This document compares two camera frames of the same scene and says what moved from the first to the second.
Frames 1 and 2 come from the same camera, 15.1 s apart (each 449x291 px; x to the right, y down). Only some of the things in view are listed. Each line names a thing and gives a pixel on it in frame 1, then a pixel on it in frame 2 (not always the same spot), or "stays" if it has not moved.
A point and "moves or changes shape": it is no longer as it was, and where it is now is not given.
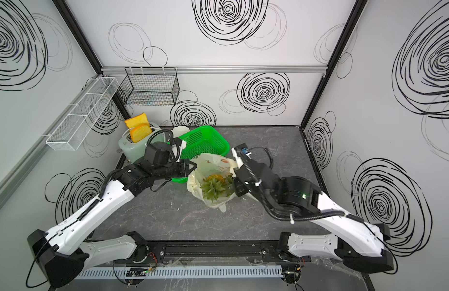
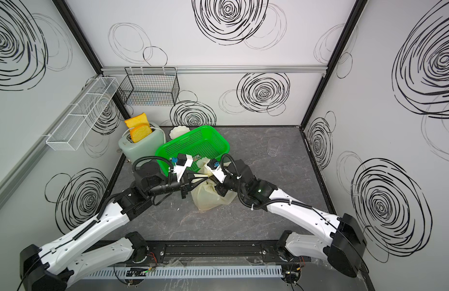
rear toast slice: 137,120 stays
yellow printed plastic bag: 208,164 moves or changes shape
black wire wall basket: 150,86 stays
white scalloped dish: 179,130 stays
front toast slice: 139,133 stays
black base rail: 214,251 stays
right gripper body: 241,185 → 229,183
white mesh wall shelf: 70,132 stays
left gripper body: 173,169 → 183,187
